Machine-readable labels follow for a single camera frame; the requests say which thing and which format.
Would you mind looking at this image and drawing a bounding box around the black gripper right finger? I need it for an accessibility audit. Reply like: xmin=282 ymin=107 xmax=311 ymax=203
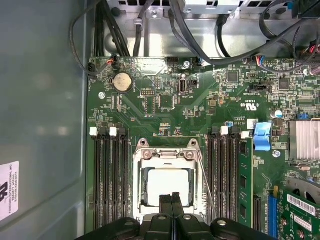
xmin=172 ymin=191 xmax=275 ymax=240

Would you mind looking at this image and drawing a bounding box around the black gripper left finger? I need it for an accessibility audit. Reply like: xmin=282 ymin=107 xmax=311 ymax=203
xmin=83 ymin=194 xmax=174 ymax=240

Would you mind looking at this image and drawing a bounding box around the silver-topped CPU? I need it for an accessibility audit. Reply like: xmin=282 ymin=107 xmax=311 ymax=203
xmin=141 ymin=166 xmax=196 ymax=208

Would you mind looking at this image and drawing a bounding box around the metal locking lever wire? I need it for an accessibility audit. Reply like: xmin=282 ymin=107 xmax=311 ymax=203
xmin=196 ymin=154 xmax=218 ymax=220

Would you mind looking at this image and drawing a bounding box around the CPU socket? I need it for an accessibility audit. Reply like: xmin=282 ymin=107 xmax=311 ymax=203
xmin=132 ymin=137 xmax=204 ymax=223

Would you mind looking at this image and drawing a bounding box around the black expansion slot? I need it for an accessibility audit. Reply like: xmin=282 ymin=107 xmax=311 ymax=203
xmin=253 ymin=194 xmax=263 ymax=231

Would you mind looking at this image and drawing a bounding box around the blue expansion slot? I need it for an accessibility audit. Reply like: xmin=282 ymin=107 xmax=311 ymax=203
xmin=268 ymin=186 xmax=279 ymax=239

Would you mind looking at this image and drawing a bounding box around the green RAM stick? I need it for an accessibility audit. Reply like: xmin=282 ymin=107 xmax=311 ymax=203
xmin=238 ymin=138 xmax=254 ymax=228

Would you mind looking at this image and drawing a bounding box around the graphics card with black fan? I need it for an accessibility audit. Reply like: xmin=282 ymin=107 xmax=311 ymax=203
xmin=281 ymin=174 xmax=320 ymax=240

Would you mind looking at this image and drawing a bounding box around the green motherboard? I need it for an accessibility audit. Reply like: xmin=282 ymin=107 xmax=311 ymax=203
xmin=84 ymin=56 xmax=320 ymax=240

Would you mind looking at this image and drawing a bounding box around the blue plastic connector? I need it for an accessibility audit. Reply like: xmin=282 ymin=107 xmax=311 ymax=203
xmin=252 ymin=121 xmax=273 ymax=153

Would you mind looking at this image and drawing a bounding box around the internal USB port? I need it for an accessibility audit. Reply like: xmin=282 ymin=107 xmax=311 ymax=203
xmin=178 ymin=78 xmax=188 ymax=96

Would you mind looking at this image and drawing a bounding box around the silver coin battery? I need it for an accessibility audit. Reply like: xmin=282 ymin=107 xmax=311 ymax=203
xmin=112 ymin=72 xmax=133 ymax=95

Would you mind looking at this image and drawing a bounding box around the silver finned heatsink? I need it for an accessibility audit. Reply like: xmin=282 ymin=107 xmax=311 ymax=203
xmin=288 ymin=119 xmax=320 ymax=161

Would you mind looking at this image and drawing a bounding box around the white label sticker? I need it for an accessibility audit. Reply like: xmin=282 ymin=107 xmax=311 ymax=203
xmin=0 ymin=160 xmax=20 ymax=223

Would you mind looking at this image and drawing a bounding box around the metal disk bay cage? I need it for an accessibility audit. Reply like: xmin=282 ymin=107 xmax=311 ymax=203
xmin=106 ymin=0 xmax=320 ymax=21

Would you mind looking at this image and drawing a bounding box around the dark grey wire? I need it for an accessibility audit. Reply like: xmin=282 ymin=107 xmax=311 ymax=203
xmin=132 ymin=0 xmax=151 ymax=58

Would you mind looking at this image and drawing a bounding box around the thick black flat wire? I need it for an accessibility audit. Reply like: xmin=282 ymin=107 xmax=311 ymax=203
xmin=168 ymin=0 xmax=320 ymax=68

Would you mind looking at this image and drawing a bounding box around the thin black looped wire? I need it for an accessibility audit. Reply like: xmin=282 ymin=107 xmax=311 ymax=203
xmin=69 ymin=0 xmax=116 ymax=77

